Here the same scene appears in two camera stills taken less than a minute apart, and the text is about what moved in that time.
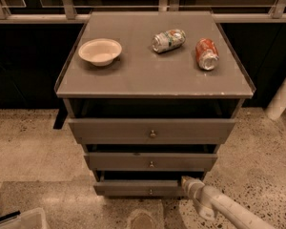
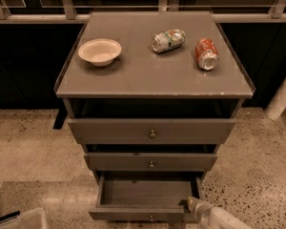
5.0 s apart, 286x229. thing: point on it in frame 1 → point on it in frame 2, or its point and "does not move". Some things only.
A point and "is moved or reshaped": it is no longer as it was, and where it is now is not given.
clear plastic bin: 34,218 does not move
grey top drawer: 152,131 does not move
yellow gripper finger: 185,179 → 190,200
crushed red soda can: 207,53 does not move
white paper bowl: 100,52 does not move
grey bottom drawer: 140,188 is moved or reshaped
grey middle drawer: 152,161 does not move
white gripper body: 194,186 → 202,211
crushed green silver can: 168,40 does not move
